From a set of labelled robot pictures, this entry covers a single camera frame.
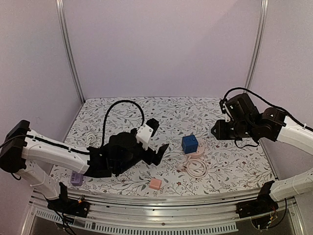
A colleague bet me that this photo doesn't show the right aluminium frame post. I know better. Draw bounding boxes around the right aluminium frame post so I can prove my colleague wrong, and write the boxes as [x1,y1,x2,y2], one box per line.
[244,0,269,90]

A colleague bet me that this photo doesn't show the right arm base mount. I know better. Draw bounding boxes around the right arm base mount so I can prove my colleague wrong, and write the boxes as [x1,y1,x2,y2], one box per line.
[235,181,278,218]

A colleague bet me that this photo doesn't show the blue cube socket adapter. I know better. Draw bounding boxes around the blue cube socket adapter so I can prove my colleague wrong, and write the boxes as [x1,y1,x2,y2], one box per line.
[181,135,199,154]

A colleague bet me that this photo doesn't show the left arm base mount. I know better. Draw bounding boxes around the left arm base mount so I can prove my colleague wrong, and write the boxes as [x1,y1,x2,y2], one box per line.
[47,182,90,218]

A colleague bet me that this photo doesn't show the aluminium front rail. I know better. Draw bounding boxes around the aluminium front rail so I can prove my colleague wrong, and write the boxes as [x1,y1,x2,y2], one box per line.
[18,188,309,235]

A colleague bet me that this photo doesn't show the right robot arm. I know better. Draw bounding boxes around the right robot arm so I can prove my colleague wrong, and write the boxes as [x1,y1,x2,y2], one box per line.
[211,93,313,213]

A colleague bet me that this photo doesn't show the pink plug adapter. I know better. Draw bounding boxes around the pink plug adapter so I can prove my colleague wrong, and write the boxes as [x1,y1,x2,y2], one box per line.
[149,178,162,190]

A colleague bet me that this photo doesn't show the pink round power strip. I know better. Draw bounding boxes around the pink round power strip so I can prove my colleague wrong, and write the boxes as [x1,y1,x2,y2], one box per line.
[185,145,205,159]

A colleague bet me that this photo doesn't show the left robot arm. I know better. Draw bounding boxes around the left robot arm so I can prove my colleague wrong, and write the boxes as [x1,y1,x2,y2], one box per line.
[0,119,169,212]

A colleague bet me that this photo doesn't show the aluminium frame post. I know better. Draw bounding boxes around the aluminium frame post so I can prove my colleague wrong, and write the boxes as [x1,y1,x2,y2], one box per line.
[244,0,269,90]
[55,0,86,104]

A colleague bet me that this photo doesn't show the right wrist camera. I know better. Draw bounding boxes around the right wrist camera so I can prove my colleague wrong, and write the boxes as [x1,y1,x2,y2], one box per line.
[219,98,232,122]

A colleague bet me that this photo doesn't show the purple power strip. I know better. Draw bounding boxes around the purple power strip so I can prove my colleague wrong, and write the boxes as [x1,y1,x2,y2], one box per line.
[70,171,84,187]

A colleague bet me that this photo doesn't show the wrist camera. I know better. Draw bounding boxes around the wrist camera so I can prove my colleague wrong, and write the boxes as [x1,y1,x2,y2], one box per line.
[135,124,153,150]
[219,98,232,122]

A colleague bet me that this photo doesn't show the left aluminium frame post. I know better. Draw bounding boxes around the left aluminium frame post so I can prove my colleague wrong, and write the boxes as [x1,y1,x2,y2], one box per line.
[55,0,86,104]

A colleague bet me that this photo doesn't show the floral table cloth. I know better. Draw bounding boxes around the floral table cloth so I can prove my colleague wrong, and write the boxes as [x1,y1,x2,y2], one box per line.
[65,97,275,197]

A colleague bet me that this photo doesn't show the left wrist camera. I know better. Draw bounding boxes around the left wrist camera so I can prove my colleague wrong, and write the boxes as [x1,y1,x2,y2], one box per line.
[135,124,153,150]

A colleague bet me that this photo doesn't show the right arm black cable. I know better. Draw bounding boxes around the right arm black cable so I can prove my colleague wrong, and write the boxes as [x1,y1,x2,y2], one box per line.
[224,87,313,132]

